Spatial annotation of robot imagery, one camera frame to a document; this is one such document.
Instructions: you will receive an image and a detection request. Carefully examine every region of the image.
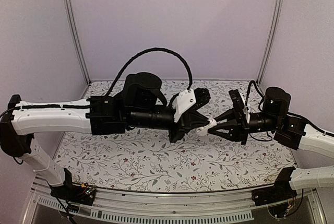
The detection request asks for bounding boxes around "left aluminium frame post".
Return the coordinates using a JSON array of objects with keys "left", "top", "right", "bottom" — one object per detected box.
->
[{"left": 64, "top": 0, "right": 91, "bottom": 84}]

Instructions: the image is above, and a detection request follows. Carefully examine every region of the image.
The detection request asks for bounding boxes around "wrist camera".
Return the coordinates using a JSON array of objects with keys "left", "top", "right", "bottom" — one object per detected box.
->
[
  {"left": 170, "top": 88, "right": 211, "bottom": 123},
  {"left": 229, "top": 89, "right": 251, "bottom": 123}
]

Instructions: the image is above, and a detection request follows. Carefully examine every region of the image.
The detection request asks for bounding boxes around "left black sleeved cable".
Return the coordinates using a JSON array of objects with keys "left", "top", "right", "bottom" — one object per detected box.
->
[{"left": 105, "top": 48, "right": 193, "bottom": 98}]

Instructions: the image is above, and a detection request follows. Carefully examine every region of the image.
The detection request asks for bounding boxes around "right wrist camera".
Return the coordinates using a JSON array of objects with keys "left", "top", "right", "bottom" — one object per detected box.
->
[{"left": 229, "top": 89, "right": 251, "bottom": 123}]

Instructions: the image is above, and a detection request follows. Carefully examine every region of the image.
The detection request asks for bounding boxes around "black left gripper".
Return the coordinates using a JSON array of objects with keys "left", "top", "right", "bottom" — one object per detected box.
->
[{"left": 127, "top": 104, "right": 210, "bottom": 145}]

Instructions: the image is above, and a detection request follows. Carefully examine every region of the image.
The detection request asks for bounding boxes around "right aluminium frame post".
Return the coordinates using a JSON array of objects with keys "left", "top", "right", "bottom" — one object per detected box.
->
[{"left": 256, "top": 0, "right": 283, "bottom": 85}]

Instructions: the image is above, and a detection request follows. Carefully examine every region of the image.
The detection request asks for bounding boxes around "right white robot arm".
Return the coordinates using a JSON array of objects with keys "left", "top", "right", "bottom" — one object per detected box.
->
[{"left": 207, "top": 87, "right": 333, "bottom": 201}]

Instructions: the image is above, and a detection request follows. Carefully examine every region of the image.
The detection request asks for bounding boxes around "white earbud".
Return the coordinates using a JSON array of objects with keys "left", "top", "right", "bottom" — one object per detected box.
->
[{"left": 195, "top": 114, "right": 217, "bottom": 136}]

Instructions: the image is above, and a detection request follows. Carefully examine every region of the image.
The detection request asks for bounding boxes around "floral patterned mat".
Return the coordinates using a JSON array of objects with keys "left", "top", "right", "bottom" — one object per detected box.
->
[{"left": 52, "top": 79, "right": 297, "bottom": 193}]

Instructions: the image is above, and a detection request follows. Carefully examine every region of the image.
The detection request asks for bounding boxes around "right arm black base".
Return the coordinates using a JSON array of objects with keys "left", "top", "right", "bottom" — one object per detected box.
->
[{"left": 252, "top": 167, "right": 297, "bottom": 216}]

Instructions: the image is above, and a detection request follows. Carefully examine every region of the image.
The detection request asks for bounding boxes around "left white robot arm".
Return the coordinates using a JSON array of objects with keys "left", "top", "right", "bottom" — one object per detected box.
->
[{"left": 1, "top": 72, "right": 214, "bottom": 200}]

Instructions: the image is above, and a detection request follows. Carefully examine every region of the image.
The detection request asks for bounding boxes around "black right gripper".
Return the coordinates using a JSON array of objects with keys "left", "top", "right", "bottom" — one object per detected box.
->
[{"left": 208, "top": 108, "right": 281, "bottom": 145}]

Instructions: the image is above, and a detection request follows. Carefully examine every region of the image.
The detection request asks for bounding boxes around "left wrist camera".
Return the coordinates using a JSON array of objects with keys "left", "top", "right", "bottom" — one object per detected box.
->
[{"left": 170, "top": 88, "right": 211, "bottom": 123}]

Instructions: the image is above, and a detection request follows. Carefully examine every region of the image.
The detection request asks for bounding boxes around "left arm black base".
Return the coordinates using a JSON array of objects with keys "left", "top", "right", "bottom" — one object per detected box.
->
[{"left": 51, "top": 168, "right": 96, "bottom": 206}]

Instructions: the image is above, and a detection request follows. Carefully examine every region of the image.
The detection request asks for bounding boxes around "aluminium frame post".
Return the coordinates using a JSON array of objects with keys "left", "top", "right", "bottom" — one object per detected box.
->
[
  {"left": 64, "top": 0, "right": 91, "bottom": 84},
  {"left": 256, "top": 0, "right": 283, "bottom": 85}
]

